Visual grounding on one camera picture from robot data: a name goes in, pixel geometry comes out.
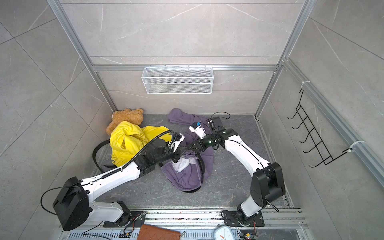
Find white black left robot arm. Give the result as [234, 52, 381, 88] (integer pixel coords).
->
[52, 130, 185, 231]

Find white clock at bottom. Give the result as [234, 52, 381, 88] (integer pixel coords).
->
[213, 226, 236, 240]

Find brown leather wallet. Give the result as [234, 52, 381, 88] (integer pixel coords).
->
[137, 225, 181, 240]

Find black wire hook rack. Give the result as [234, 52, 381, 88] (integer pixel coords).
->
[287, 89, 366, 169]

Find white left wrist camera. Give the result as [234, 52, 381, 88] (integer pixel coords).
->
[169, 133, 185, 153]

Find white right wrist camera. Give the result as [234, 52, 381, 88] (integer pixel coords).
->
[189, 122, 207, 140]

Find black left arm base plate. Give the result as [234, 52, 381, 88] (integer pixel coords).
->
[103, 211, 147, 228]

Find white wire mesh basket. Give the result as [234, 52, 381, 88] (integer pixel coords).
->
[142, 66, 214, 95]

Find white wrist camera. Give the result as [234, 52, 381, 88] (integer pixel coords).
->
[189, 122, 207, 140]
[169, 133, 185, 153]

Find yellow trousers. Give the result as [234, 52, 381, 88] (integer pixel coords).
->
[110, 121, 168, 167]

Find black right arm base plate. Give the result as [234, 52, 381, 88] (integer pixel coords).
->
[221, 210, 265, 227]

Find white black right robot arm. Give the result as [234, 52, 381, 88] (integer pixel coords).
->
[188, 117, 286, 227]

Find brown teddy bear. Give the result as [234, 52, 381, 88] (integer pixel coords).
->
[106, 109, 144, 136]

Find purple jacket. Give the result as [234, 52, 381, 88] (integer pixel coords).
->
[161, 109, 214, 193]

